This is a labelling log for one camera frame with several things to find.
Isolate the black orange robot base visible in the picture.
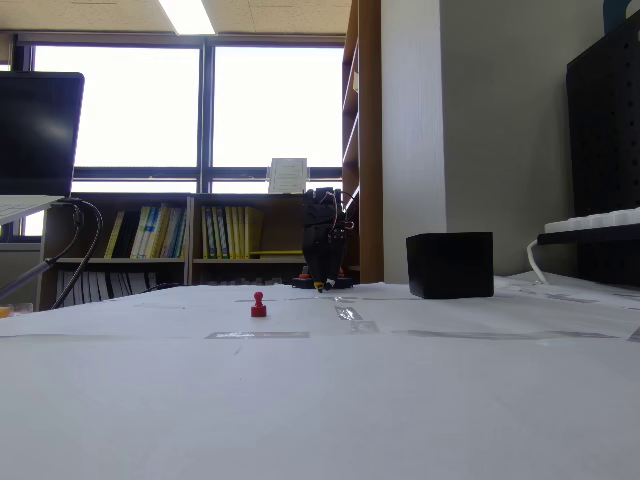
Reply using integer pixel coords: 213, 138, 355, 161
292, 266, 355, 291

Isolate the black open box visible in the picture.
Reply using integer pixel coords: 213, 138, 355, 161
405, 231, 495, 300

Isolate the low wooden bookshelf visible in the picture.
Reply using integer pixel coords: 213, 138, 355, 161
39, 192, 361, 311

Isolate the white paper sign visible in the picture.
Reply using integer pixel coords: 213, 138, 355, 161
267, 157, 308, 195

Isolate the tall brown bookshelf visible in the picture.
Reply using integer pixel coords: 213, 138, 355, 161
341, 0, 384, 284

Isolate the white paper table cover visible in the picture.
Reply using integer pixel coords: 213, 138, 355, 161
0, 282, 640, 480

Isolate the black book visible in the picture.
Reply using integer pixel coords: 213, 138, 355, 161
117, 210, 143, 259

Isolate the white binder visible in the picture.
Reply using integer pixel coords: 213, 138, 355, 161
56, 270, 74, 305
79, 270, 101, 303
107, 272, 131, 300

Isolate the ceiling light panel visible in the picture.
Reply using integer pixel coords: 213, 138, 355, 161
158, 0, 217, 36

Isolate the white power strip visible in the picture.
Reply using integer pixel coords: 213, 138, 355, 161
543, 208, 640, 235

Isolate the black pegboard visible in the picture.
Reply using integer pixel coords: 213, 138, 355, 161
565, 9, 640, 287

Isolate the laptop with black screen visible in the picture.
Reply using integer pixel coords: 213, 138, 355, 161
0, 71, 85, 226

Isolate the red white servo wire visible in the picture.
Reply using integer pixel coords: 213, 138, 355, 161
324, 191, 358, 234

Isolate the dark window frame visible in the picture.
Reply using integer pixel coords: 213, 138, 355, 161
0, 32, 347, 244

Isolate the white power strip cable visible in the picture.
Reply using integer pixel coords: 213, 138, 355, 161
526, 237, 551, 286

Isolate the black cable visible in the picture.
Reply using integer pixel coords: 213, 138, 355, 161
49, 198, 105, 310
0, 202, 84, 301

